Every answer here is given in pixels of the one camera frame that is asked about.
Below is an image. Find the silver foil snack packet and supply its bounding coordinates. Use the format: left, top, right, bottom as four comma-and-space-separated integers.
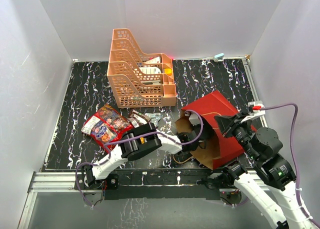
145, 112, 162, 128

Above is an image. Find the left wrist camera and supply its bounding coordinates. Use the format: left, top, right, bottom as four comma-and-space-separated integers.
184, 111, 201, 126

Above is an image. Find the red brown paper bag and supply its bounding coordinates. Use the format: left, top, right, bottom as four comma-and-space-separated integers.
175, 90, 245, 170

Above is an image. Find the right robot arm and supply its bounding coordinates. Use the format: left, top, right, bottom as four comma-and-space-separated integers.
214, 106, 320, 229

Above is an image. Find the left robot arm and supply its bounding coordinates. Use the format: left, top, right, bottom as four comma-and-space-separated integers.
81, 123, 212, 189

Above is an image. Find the white box in organizer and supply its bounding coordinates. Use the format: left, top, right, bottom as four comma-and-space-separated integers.
145, 56, 162, 64

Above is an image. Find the red candy bag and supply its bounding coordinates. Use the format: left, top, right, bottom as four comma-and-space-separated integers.
81, 103, 134, 152

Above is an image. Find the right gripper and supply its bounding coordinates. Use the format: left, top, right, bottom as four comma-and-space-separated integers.
213, 111, 259, 161

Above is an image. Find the aluminium front rail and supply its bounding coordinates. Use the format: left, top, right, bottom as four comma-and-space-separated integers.
27, 169, 283, 194

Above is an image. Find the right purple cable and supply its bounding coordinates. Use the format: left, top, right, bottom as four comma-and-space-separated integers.
261, 102, 320, 227

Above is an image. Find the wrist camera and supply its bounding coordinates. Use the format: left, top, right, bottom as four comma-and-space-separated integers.
184, 111, 201, 126
241, 100, 266, 123

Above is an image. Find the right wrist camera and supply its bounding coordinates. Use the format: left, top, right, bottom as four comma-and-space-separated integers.
241, 100, 266, 123

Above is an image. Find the orange yellow round object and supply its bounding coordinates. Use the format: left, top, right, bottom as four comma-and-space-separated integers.
163, 68, 173, 76

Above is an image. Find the light blue eraser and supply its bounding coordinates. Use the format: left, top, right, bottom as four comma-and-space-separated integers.
213, 53, 225, 62

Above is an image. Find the peach plastic file organizer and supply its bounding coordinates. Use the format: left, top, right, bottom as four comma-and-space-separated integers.
107, 28, 177, 108

